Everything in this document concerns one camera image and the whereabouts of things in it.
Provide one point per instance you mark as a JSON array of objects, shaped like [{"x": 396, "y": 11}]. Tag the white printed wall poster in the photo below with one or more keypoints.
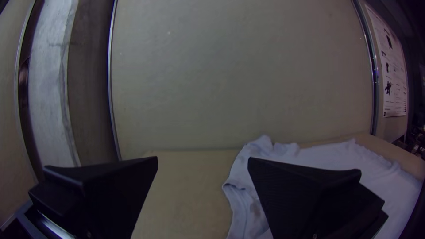
[{"x": 393, "y": 66}]

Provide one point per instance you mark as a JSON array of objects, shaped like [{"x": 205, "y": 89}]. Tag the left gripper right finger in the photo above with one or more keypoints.
[{"x": 308, "y": 202}]

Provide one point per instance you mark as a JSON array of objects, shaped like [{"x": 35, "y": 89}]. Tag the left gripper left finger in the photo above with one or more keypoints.
[{"x": 99, "y": 199}]

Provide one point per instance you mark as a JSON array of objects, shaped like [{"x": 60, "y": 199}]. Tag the white t-shirt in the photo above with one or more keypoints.
[{"x": 382, "y": 176}]

